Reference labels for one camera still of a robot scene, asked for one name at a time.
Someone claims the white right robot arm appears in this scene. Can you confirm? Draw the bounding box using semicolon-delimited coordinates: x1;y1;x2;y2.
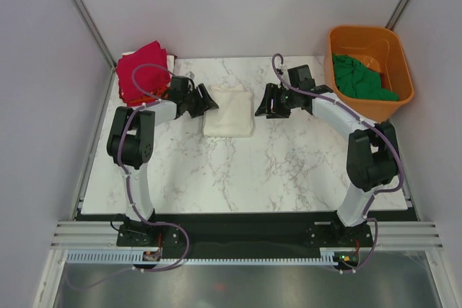
255;65;402;246

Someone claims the green t shirt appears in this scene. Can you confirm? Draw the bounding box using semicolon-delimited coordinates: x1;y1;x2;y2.
332;54;398;102

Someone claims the cream white t shirt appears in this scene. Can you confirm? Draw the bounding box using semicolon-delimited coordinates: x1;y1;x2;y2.
203;84;254;138

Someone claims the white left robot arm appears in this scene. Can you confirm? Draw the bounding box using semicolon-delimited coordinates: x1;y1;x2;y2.
106;76;219;245

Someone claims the aluminium corner profile left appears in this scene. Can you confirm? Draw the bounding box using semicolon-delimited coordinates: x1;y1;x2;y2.
71;0;116;69

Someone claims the aluminium rail extrusion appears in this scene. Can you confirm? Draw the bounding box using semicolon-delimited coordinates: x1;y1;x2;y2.
51;221;443;251

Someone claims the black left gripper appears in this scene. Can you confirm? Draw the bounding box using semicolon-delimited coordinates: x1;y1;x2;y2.
183;85;219;120

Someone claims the slotted white cable duct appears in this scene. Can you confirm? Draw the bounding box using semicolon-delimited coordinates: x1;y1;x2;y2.
66;248;358;266

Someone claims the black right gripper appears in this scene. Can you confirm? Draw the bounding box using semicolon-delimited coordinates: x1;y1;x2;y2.
255;83;300;119

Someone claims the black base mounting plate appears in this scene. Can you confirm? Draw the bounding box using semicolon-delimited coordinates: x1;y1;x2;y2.
116;211;373;258

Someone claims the folded orange red t shirt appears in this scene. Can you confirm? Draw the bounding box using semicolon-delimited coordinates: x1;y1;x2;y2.
123;86;167;107

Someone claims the folded magenta t shirt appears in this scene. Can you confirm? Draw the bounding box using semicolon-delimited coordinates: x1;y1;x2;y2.
115;41;171;105

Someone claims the orange plastic basket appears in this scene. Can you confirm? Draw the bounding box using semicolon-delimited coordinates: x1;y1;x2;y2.
323;25;414;123

